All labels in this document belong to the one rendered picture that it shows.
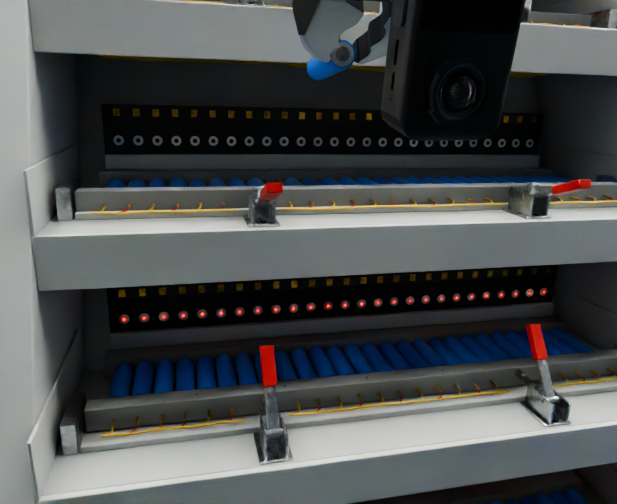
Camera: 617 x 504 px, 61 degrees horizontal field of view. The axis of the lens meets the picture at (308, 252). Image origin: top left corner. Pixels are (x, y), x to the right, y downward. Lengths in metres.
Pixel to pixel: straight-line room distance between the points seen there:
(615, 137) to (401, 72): 0.52
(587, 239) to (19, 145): 0.51
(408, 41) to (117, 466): 0.39
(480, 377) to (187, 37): 0.43
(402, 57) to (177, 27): 0.31
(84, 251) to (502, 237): 0.37
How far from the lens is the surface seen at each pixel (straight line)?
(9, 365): 0.45
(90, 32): 0.50
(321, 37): 0.32
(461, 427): 0.53
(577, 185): 0.50
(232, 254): 0.44
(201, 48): 0.50
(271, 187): 0.39
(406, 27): 0.22
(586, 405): 0.61
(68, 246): 0.45
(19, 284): 0.45
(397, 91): 0.22
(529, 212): 0.55
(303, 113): 0.63
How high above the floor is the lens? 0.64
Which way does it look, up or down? 5 degrees up
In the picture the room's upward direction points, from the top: 3 degrees counter-clockwise
